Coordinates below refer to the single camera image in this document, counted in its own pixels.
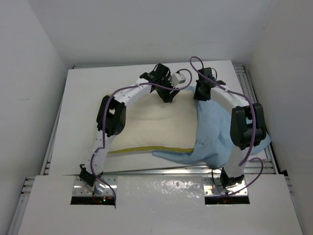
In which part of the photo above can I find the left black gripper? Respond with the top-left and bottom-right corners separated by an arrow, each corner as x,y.
156,76 -> 178,102

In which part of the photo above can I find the cream pillow with yellow edge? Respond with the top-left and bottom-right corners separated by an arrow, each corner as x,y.
110,90 -> 198,153

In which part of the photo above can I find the light blue pillowcase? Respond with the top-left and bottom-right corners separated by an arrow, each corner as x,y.
152,85 -> 272,168

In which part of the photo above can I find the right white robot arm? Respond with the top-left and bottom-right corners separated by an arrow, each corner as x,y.
194,68 -> 267,188

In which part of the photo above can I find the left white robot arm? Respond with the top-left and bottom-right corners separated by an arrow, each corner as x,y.
79,64 -> 186,188

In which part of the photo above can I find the white front cover panel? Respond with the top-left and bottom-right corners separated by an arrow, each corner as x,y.
19,175 -> 302,235

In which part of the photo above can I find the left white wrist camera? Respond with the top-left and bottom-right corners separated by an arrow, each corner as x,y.
171,73 -> 186,87

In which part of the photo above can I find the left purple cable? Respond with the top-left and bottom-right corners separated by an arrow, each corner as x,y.
89,68 -> 192,196

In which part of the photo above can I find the purple cable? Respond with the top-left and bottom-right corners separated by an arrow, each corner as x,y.
89,68 -> 192,196
189,56 -> 265,196

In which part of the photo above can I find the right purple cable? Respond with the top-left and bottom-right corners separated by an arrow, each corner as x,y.
189,56 -> 265,196

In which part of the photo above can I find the aluminium frame rail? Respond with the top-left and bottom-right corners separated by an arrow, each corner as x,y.
8,64 -> 294,235

